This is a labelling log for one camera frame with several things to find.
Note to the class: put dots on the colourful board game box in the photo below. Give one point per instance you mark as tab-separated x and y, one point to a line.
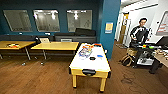
85	51

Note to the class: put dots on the small red box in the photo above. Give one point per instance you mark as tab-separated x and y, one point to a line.
96	45

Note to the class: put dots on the black ping pong paddle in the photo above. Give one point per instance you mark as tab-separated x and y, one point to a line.
92	58

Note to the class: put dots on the long dark grey sofa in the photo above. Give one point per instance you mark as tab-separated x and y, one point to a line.
85	33

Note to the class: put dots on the white activity table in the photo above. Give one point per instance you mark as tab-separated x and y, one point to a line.
90	65

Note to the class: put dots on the interior glass window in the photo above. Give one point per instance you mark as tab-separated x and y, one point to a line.
80	20
46	20
18	20

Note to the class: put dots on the yellow game table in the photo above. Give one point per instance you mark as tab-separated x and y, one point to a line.
55	45

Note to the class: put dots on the silver laptop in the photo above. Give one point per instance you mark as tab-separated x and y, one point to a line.
44	40

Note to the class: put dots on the brown black backpack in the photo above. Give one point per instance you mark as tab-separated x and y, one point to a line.
126	60

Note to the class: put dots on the cardboard box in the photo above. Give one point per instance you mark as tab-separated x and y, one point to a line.
131	52

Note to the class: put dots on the man in dark shirt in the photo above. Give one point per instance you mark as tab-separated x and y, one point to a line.
139	33

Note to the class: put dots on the yellow wooden table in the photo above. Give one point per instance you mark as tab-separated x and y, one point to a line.
20	44

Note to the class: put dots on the small red orange object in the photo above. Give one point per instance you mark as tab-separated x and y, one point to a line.
12	45

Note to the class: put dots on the black monitor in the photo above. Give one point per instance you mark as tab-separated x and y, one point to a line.
162	41

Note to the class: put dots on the white wall outlet plate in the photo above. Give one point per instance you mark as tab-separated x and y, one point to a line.
106	51

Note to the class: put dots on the small yellow wall poster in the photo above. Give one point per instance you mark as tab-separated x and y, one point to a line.
109	27

